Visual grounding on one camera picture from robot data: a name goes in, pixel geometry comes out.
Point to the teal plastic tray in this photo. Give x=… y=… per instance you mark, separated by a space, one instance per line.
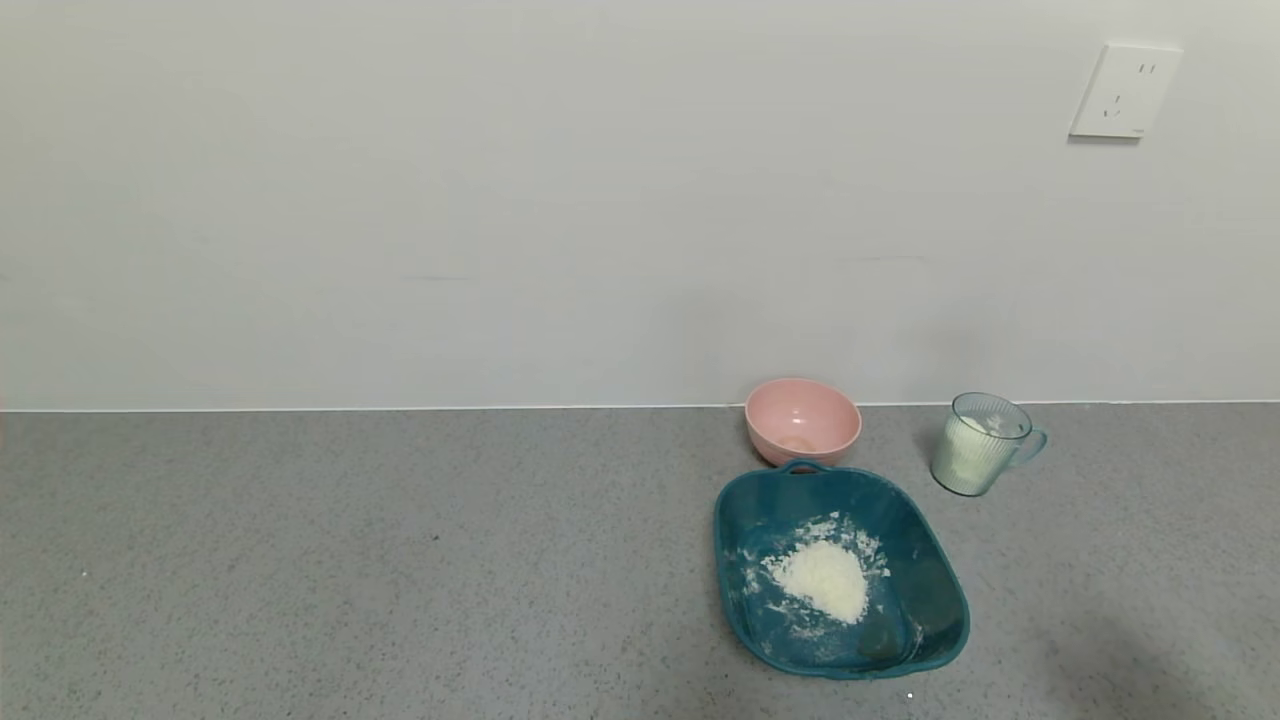
x=900 y=600

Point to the white powder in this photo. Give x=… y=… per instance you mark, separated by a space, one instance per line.
x=965 y=455
x=825 y=580

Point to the pink bowl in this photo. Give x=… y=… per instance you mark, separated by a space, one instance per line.
x=815 y=410

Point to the white wall socket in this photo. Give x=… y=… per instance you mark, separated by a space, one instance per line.
x=1125 y=92

